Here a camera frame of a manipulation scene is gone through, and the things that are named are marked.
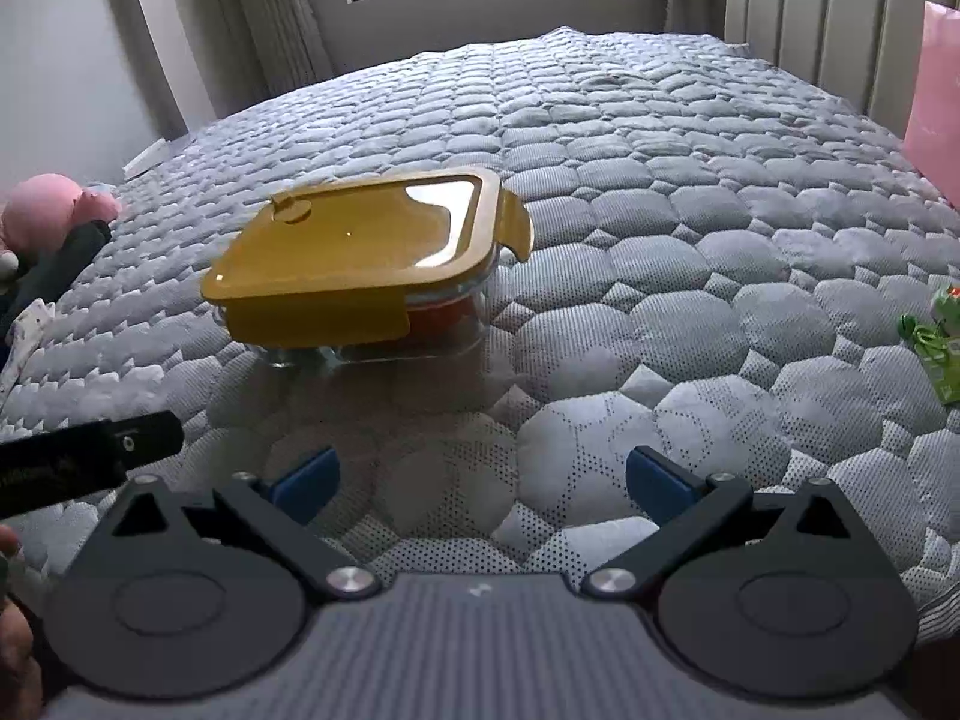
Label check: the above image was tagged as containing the person's left hand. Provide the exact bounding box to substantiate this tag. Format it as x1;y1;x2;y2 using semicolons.
0;525;46;720

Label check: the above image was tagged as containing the grey quilted bed cover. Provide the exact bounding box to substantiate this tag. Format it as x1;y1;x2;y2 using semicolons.
0;25;960;647

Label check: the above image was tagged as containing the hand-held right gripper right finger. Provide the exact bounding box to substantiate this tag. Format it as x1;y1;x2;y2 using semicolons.
581;446;865;602

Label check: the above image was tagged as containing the pink plush toy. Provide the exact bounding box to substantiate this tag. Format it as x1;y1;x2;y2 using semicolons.
0;172;125;256

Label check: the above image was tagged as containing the orange object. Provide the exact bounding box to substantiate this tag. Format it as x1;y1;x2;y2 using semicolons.
407;294;482;340

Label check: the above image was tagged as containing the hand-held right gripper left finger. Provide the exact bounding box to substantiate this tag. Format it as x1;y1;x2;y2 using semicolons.
105;446;383;602

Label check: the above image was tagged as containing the yellow container lid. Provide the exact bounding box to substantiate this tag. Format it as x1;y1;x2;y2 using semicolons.
200;166;535;350

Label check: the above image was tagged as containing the white patterned cloth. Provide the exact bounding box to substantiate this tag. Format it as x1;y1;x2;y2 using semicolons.
0;298;58;392

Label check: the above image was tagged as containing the clear glass container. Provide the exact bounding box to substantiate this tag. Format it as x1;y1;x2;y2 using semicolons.
214;255;502;373

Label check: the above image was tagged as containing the dark cloth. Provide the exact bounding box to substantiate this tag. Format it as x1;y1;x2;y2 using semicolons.
0;220;113;325

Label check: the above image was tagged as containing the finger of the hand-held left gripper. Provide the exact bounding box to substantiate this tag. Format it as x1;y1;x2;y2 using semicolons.
111;411;185;479

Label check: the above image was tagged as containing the green packet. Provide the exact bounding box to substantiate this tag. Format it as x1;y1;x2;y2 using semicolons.
896;283;960;407

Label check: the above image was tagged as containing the pink pillow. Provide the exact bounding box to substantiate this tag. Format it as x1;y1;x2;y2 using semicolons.
903;0;960;212

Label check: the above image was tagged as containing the beige padded headboard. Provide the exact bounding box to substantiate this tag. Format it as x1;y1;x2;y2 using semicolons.
723;0;937;140

